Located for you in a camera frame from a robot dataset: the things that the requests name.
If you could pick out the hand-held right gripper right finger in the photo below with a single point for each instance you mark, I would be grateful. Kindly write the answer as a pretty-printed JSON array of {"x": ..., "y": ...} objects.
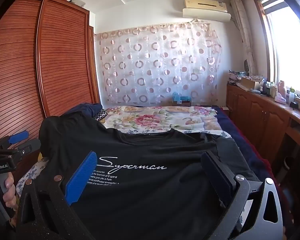
[{"x": 216, "y": 175}]

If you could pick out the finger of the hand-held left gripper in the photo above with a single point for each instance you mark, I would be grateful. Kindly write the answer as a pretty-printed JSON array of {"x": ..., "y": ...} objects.
[
  {"x": 30, "y": 146},
  {"x": 18, "y": 136}
]

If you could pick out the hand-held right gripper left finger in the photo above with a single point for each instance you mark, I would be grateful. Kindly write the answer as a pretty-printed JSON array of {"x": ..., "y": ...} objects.
[{"x": 82, "y": 177}]

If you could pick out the black printed t-shirt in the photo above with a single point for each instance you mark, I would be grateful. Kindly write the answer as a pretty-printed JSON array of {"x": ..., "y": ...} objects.
[{"x": 145, "y": 200}]

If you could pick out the person's left hand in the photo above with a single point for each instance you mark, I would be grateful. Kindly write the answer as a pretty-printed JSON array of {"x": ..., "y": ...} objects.
[{"x": 10, "y": 197}]

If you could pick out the yellow plush toy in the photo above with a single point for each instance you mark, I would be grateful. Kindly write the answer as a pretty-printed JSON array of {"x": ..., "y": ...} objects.
[{"x": 41, "y": 156}]

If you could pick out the blue floral bed sheet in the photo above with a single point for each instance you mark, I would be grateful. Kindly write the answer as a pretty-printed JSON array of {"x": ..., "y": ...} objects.
[{"x": 32, "y": 172}]

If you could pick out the navy blue blanket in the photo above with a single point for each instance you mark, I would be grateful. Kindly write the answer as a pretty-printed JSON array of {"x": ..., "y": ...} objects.
[{"x": 230, "y": 122}]

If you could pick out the dark circle-patterned garment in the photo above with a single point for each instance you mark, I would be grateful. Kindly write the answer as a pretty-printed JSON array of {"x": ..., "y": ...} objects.
[{"x": 101, "y": 115}]

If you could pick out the navy folded garment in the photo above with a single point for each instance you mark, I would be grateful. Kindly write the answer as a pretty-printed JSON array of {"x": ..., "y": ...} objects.
[{"x": 85, "y": 108}]

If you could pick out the wooden sideboard cabinet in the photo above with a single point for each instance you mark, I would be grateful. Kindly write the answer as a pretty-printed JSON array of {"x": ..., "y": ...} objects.
[{"x": 260, "y": 115}]

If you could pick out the small cardboard box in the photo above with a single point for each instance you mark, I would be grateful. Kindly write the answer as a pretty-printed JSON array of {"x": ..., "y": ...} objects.
[{"x": 182, "y": 103}]

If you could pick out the pink floral blanket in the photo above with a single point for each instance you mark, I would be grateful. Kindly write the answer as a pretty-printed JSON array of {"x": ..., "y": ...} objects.
[{"x": 152, "y": 118}]

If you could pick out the wooden slatted wardrobe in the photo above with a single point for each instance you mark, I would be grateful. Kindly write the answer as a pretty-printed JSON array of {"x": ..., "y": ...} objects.
[{"x": 62, "y": 62}]

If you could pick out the blue tissue box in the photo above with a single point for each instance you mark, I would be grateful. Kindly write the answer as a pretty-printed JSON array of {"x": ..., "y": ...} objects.
[{"x": 178, "y": 97}]

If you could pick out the open cardboard box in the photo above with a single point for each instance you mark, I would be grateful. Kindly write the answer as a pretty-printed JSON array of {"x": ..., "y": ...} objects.
[{"x": 250, "y": 82}]

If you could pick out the stack of papers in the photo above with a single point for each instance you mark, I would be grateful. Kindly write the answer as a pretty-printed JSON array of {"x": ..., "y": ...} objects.
[{"x": 235, "y": 77}]

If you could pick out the pink tissue pack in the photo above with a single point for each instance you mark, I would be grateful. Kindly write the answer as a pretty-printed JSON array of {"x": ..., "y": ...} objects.
[{"x": 280, "y": 98}]

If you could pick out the white jar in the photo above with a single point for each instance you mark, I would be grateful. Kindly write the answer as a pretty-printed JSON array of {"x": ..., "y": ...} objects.
[{"x": 273, "y": 91}]

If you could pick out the small black box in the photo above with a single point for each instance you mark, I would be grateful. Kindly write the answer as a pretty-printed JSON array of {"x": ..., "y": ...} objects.
[{"x": 294, "y": 105}]

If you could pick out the green-capped bottle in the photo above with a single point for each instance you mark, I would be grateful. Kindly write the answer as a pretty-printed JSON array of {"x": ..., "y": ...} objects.
[{"x": 292, "y": 95}]

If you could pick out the pink figurine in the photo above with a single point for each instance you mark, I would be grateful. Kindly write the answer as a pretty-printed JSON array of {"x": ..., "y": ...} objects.
[{"x": 282, "y": 86}]

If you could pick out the round hand fan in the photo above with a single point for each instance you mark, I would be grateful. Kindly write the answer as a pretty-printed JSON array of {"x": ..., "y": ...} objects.
[{"x": 246, "y": 66}]

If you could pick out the circle-patterned sheer curtain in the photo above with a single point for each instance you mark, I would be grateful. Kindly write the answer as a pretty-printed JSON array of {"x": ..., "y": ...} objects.
[{"x": 152, "y": 67}]

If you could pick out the wooden-framed window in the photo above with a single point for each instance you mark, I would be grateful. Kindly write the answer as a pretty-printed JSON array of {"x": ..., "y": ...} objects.
[{"x": 287, "y": 50}]

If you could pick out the white box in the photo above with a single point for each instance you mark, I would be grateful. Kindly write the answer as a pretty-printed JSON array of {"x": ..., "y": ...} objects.
[{"x": 77, "y": 2}]

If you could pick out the beige window curtain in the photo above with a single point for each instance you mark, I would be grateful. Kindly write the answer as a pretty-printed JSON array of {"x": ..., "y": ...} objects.
[{"x": 242, "y": 30}]

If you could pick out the beige air conditioner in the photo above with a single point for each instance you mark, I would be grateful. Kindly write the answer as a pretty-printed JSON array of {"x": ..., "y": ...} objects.
[
  {"x": 205, "y": 3},
  {"x": 207, "y": 15}
]

